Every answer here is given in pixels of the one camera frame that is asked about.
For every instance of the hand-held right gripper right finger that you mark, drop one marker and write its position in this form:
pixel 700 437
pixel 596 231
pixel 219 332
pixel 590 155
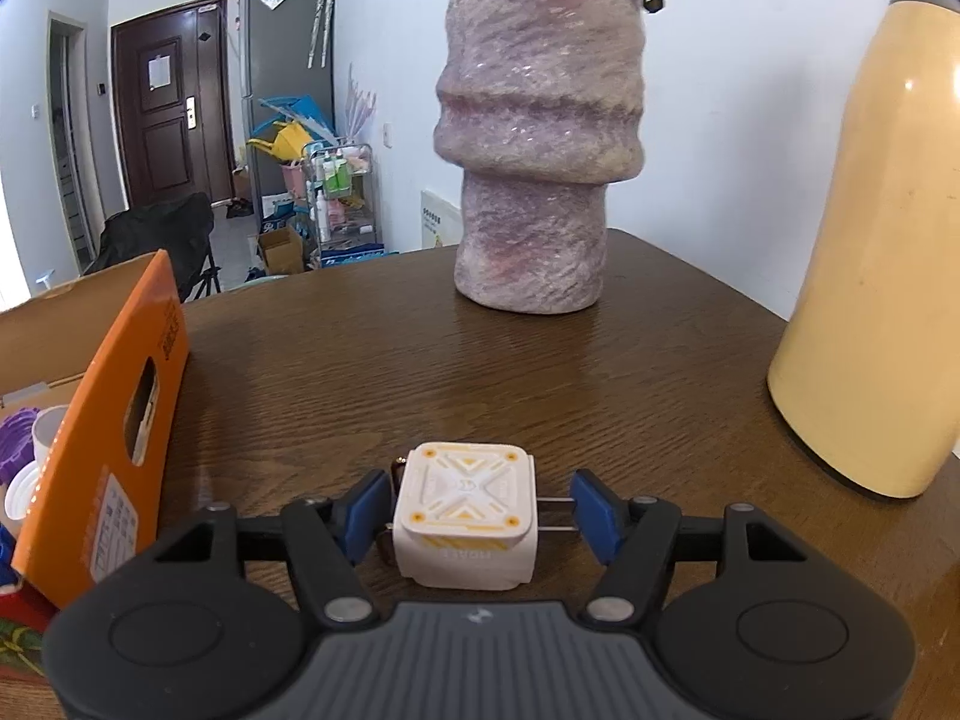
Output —
pixel 592 502

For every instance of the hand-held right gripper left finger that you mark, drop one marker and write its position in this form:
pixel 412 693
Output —
pixel 371 506

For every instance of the white plug adapter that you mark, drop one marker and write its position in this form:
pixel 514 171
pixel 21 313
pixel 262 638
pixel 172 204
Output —
pixel 465 517

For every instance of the orange red cardboard box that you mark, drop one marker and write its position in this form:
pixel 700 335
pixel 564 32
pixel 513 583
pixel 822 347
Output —
pixel 112 405

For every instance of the white plastic cylinder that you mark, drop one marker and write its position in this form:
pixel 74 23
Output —
pixel 49 427

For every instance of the white ribbed bottle cap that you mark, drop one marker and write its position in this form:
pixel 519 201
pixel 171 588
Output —
pixel 21 491

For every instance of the purple ridged plastic cap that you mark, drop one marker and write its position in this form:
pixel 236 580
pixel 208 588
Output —
pixel 15 442

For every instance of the blue white paper pack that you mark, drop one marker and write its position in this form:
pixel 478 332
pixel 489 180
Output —
pixel 352 256

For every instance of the small open cardboard box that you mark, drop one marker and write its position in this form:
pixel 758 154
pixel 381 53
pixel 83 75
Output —
pixel 281 251

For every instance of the white flat board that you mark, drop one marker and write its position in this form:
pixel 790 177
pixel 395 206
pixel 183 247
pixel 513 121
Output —
pixel 439 221

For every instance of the blue white carton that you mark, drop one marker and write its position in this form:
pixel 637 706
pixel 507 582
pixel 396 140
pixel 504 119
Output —
pixel 279 214

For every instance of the metal rack trolley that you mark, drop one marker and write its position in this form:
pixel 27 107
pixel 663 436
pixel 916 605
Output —
pixel 341 195

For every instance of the pink bucket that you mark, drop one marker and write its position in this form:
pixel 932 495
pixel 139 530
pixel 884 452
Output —
pixel 294 180

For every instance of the black folding chair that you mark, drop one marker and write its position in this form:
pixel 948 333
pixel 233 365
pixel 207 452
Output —
pixel 150 240

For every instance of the cardboard box by door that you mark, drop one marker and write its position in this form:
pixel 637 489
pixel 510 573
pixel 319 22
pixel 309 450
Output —
pixel 241 184

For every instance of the blue plastic item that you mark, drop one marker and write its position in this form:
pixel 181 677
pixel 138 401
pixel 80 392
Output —
pixel 7 555

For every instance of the yellow watering can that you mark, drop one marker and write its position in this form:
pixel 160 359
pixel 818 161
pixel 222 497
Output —
pixel 285 142

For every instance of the pink purple textured vase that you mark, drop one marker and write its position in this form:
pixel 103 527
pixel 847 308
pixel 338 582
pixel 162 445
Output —
pixel 540 127

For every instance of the cream yellow thermos jug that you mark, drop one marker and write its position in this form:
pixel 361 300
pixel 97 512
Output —
pixel 885 240

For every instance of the blue folding rack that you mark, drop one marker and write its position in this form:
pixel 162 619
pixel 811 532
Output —
pixel 307 111

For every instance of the dark brown entrance door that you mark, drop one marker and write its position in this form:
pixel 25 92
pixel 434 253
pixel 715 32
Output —
pixel 172 112

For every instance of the grey refrigerator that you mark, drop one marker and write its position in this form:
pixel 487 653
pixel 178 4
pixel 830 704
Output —
pixel 285 52

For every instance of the white wall socket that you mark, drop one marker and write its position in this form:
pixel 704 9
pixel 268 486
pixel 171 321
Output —
pixel 388 135

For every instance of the side room door frame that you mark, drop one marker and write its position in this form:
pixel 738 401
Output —
pixel 75 150

